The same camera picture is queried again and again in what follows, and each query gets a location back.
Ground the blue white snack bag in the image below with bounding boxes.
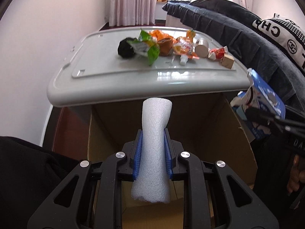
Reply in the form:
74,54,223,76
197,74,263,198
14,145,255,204
230,68,285,139

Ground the white foam tube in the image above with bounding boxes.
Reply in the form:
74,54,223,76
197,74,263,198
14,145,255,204
131,98,172,203

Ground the red white carton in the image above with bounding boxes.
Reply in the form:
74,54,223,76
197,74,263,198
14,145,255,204
208,46,228,60

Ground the orange juice drink pouch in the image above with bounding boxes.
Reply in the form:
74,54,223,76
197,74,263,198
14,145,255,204
172,30,199,66

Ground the orange white wrapper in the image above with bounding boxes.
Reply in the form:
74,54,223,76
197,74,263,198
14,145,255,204
148,30,177,56

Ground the person's right hand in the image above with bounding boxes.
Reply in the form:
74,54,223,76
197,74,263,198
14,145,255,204
287,155,299,194

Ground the dark grey bed blanket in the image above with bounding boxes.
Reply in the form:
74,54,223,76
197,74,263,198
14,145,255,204
162,0,304,111

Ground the small brown cardboard box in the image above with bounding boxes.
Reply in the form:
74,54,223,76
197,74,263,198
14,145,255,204
221,54,235,69

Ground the white cylindrical bottle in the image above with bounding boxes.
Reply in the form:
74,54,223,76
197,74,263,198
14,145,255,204
194,38,209,58

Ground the black white logo pillow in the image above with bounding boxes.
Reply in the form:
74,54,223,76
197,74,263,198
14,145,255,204
252,14,304,72

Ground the white plastic bin lid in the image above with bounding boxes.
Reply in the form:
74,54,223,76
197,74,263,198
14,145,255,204
47,27,250,107

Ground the black crumpled bag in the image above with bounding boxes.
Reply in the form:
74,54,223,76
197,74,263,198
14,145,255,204
117,37,135,59

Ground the green snack wrapper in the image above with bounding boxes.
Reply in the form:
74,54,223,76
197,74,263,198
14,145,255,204
127,30,160,66

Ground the pink patterned curtain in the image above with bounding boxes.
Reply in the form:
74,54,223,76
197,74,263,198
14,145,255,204
109,0,157,26

